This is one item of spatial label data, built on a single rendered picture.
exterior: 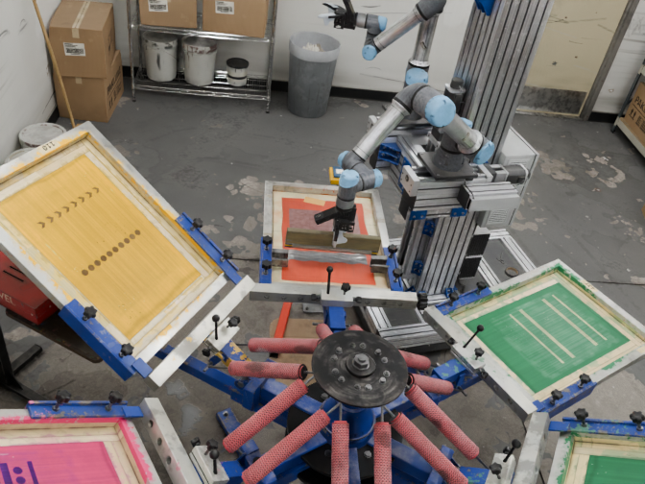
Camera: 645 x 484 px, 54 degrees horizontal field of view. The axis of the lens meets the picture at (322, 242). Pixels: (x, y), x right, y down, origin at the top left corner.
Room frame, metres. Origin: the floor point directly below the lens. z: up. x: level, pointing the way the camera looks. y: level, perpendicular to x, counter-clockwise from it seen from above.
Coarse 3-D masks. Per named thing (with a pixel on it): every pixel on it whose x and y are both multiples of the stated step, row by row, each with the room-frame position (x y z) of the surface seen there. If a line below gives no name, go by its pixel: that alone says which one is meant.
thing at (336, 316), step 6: (330, 306) 1.80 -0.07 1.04; (336, 306) 1.80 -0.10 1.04; (330, 312) 1.77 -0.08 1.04; (336, 312) 1.77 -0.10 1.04; (342, 312) 1.78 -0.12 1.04; (330, 318) 1.74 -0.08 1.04; (336, 318) 1.74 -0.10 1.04; (342, 318) 1.75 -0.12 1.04; (330, 324) 1.71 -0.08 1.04; (336, 324) 1.71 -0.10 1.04; (342, 324) 1.72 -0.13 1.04; (342, 330) 1.70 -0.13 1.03
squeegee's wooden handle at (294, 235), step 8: (288, 232) 2.10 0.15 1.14; (296, 232) 2.10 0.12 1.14; (304, 232) 2.11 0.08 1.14; (312, 232) 2.12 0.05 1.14; (320, 232) 2.13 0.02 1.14; (328, 232) 2.14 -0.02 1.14; (344, 232) 2.16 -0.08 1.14; (288, 240) 2.10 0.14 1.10; (296, 240) 2.10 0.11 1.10; (304, 240) 2.11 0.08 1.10; (312, 240) 2.11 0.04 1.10; (320, 240) 2.12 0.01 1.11; (328, 240) 2.12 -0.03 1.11; (352, 240) 2.14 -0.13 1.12; (360, 240) 2.14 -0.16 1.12; (368, 240) 2.15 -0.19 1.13; (376, 240) 2.15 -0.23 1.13; (344, 248) 2.13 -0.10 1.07; (352, 248) 2.14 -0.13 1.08; (360, 248) 2.14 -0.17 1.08; (368, 248) 2.15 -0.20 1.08; (376, 248) 2.15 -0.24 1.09
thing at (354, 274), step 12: (324, 204) 2.61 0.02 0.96; (360, 204) 2.66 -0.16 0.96; (360, 216) 2.55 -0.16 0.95; (360, 228) 2.46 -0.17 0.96; (336, 252) 2.25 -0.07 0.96; (336, 264) 2.16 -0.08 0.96; (348, 264) 2.17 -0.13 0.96; (360, 264) 2.19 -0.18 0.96; (336, 276) 2.08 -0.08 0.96; (348, 276) 2.10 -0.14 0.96; (360, 276) 2.11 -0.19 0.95; (372, 276) 2.12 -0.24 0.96
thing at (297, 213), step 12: (288, 204) 2.56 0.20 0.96; (300, 204) 2.57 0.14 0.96; (312, 204) 2.59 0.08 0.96; (288, 216) 2.45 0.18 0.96; (300, 216) 2.47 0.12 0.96; (312, 216) 2.49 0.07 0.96; (300, 228) 2.38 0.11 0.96; (312, 228) 2.39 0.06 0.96; (324, 228) 2.41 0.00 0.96; (324, 252) 2.23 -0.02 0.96; (288, 264) 2.11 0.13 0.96; (300, 264) 2.12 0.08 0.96; (312, 264) 2.13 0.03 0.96; (324, 264) 2.15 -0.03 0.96; (288, 276) 2.03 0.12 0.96; (300, 276) 2.05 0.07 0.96; (312, 276) 2.06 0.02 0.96; (324, 276) 2.07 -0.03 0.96
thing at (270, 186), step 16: (272, 192) 2.58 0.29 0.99; (304, 192) 2.67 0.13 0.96; (320, 192) 2.68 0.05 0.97; (336, 192) 2.70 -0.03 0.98; (368, 192) 2.72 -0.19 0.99; (272, 208) 2.45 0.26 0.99; (384, 224) 2.47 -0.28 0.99; (384, 240) 2.35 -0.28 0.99; (352, 288) 1.98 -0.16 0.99; (368, 288) 2.00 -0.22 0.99; (384, 288) 2.01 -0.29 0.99
